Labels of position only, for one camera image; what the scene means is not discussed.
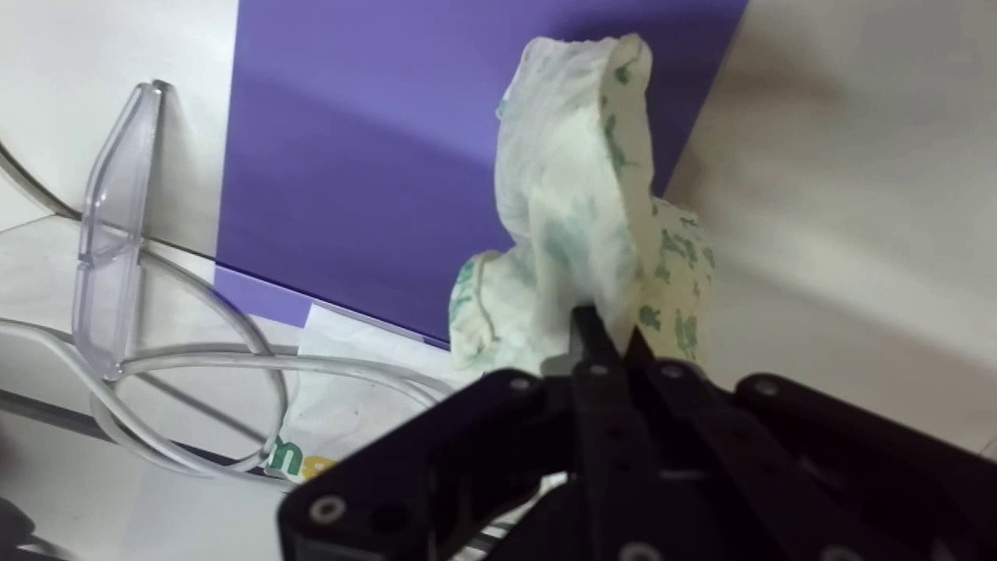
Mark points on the white green patterned cloth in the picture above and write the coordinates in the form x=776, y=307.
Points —
x=575, y=173

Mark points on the purple paper sheet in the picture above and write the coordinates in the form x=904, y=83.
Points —
x=363, y=131

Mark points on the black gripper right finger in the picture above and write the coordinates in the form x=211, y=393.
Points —
x=788, y=517

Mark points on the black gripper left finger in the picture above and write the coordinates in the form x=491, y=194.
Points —
x=634, y=508

